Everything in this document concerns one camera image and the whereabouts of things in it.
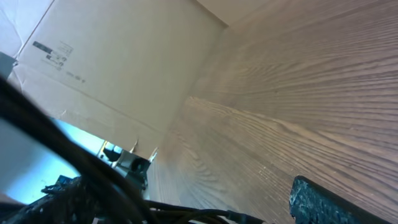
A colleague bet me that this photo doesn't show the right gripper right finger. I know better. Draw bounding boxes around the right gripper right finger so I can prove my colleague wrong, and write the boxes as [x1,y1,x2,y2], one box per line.
[289,175,389,224]

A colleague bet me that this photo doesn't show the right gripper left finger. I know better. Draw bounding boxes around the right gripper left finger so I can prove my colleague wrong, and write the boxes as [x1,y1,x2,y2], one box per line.
[1,177,103,224]

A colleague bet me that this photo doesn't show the black USB cable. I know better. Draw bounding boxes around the black USB cable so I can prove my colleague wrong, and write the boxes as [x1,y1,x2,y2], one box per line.
[0,76,265,224]

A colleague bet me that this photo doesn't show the cardboard wall panel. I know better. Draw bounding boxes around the cardboard wall panel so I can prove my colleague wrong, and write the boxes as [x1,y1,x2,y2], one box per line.
[1,0,224,158]

